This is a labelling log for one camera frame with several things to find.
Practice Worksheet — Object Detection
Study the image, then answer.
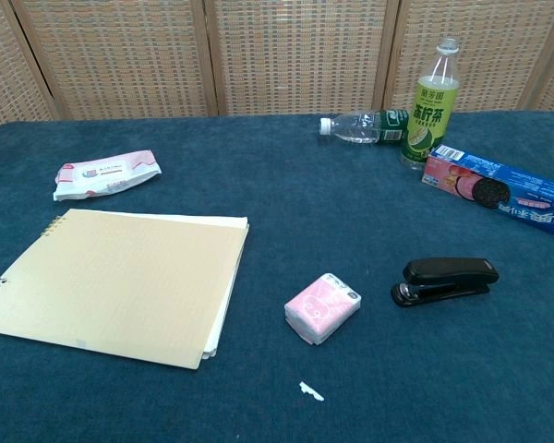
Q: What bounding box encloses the pink white wet wipes pack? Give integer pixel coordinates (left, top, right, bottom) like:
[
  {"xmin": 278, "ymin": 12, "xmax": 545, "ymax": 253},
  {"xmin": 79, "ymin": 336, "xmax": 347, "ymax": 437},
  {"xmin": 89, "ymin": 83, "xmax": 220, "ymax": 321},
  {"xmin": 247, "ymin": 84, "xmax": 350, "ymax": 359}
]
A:
[{"xmin": 52, "ymin": 149, "xmax": 163, "ymax": 203}]

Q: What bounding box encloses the clear water bottle green label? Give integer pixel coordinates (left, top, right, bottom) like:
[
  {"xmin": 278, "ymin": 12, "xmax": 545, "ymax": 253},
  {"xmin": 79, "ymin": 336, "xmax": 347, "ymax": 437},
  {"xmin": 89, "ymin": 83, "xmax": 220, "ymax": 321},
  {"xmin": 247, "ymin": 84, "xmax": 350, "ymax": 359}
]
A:
[{"xmin": 319, "ymin": 109, "xmax": 410, "ymax": 147}]

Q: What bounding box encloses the green lemon tea bottle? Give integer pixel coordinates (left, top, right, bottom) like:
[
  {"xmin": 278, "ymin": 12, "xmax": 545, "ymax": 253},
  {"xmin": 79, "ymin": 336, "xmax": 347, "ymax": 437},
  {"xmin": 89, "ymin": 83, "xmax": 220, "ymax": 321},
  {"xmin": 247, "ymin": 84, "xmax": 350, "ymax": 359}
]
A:
[{"xmin": 400, "ymin": 37, "xmax": 461, "ymax": 172}]

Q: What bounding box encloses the blue sandwich cookie box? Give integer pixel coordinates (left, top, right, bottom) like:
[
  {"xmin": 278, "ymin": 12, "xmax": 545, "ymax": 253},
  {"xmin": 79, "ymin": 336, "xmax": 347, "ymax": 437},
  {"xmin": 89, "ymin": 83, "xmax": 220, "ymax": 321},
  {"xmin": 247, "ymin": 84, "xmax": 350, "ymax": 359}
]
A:
[{"xmin": 421, "ymin": 143, "xmax": 554, "ymax": 236}]

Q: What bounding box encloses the woven wooden folding screen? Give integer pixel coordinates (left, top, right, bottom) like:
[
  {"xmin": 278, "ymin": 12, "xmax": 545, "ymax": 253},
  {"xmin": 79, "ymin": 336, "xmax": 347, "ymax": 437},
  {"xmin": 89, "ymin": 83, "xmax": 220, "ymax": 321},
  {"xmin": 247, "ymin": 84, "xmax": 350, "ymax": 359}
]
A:
[{"xmin": 0, "ymin": 0, "xmax": 554, "ymax": 136}]

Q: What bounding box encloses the blue table cloth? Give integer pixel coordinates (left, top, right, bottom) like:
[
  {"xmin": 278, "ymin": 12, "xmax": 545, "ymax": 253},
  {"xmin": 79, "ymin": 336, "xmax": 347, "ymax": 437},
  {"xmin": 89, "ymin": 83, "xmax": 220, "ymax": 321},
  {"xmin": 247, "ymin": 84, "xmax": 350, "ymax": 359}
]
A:
[{"xmin": 0, "ymin": 109, "xmax": 554, "ymax": 443}]

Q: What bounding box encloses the pink pocket tissue pack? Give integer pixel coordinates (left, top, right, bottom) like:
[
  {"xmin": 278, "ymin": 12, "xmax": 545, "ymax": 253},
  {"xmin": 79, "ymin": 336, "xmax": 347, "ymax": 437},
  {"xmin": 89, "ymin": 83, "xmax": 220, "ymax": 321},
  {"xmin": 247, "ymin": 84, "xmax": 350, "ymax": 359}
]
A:
[{"xmin": 283, "ymin": 272, "xmax": 363, "ymax": 346}]

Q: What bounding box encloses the tan spiral notebook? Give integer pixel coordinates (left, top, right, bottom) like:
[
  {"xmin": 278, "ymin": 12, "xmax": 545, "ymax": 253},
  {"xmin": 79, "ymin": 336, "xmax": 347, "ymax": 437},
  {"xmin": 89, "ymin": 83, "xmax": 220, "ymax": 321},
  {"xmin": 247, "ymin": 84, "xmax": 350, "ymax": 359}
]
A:
[{"xmin": 0, "ymin": 208, "xmax": 250, "ymax": 371}]

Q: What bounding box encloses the white paper scrap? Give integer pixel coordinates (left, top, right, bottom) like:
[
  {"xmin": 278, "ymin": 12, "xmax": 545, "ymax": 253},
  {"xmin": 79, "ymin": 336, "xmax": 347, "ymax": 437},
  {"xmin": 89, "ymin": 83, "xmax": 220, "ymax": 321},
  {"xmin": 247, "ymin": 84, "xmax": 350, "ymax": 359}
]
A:
[{"xmin": 297, "ymin": 380, "xmax": 326, "ymax": 402}]

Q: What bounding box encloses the black stapler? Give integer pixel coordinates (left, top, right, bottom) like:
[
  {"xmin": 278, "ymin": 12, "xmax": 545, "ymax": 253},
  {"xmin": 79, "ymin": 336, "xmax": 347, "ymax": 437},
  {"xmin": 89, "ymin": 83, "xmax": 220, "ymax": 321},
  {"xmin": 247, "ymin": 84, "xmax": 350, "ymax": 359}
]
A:
[{"xmin": 390, "ymin": 257, "xmax": 500, "ymax": 309}]

